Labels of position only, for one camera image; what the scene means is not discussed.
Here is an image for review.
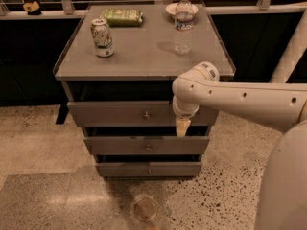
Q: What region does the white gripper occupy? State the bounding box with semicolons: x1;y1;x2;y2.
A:
173;96;199;138

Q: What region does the grey top drawer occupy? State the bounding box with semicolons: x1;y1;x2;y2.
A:
66;99;221;128

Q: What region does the grey drawer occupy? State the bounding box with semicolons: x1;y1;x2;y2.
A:
96;162;201;177
84;136;209;155
66;99;221;128

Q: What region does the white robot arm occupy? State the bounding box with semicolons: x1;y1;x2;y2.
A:
172;61;307;230

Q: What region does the grey bottom drawer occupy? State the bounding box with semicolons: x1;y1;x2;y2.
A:
96;162;201;177

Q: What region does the grey middle drawer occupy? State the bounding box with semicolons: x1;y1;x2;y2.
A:
84;136;209;155

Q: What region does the grey drawer cabinet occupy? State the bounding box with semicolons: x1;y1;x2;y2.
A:
56;5;235;164

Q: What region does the round floor drain cover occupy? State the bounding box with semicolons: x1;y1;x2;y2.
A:
131;195;158;222

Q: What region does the clear plastic water bottle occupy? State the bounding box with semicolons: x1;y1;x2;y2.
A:
175;0;195;55

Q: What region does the white bowl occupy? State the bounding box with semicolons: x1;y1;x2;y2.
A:
166;3;199;20

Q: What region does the white green soda can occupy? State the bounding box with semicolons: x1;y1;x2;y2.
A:
90;18;114;58

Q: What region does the green snack packet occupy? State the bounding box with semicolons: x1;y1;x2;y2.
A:
101;9;143;27

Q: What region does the white diagonal pole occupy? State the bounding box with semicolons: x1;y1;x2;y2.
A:
270;11;307;83

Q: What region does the small yellow black object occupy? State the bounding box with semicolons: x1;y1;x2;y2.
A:
23;1;41;15

